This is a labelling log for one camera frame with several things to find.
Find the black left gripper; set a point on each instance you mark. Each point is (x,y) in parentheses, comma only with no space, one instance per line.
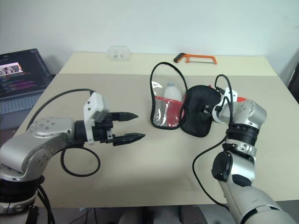
(102,133)

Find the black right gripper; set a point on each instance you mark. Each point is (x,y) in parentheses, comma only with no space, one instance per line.
(207,109)

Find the red black paddle case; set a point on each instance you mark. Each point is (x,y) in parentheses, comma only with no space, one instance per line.
(198,121)

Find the grey white plush toy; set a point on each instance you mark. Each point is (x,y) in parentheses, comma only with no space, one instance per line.
(172,92)

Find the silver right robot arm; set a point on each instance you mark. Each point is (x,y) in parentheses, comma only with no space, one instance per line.
(247,116)

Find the clear plastic box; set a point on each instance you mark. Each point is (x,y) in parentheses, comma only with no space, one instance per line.
(119,53)

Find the dark grey rounded shape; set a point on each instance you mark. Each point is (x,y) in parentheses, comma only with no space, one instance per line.
(130,217)

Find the open grey laptop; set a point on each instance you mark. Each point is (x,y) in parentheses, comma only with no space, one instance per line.
(18,77)

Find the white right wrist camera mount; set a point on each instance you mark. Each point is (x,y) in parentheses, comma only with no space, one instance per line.
(230,93)

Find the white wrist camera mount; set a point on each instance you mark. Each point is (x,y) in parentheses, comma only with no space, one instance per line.
(230,93)
(93,102)

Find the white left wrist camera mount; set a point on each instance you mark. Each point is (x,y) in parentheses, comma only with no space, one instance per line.
(93,102)

